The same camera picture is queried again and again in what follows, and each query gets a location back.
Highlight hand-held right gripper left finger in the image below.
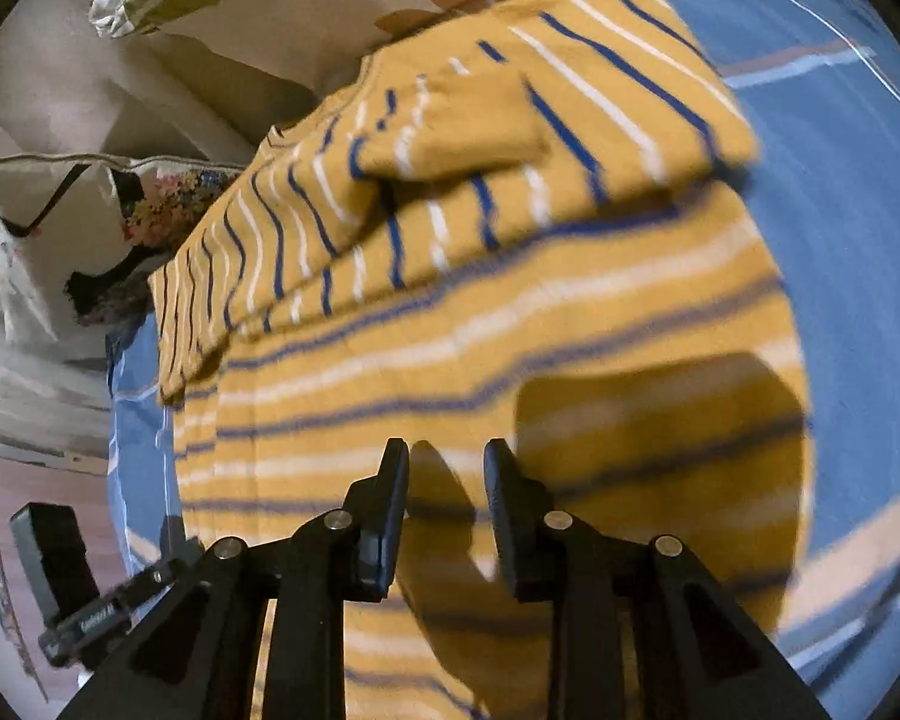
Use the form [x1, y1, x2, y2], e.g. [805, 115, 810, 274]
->
[58, 437, 411, 720]

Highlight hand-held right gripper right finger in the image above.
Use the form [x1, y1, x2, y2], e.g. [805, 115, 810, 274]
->
[483, 438, 833, 720]

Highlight yellow striped shirt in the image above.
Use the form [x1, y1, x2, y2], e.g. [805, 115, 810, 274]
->
[148, 0, 812, 720]

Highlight floral patterned pillow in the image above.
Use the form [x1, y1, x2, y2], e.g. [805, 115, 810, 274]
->
[0, 153, 250, 350]

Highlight blue striped bed sheet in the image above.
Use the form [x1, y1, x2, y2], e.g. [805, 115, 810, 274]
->
[105, 0, 900, 698]

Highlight cream leaf print blanket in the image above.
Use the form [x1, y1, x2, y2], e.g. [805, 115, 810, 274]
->
[146, 0, 721, 136]

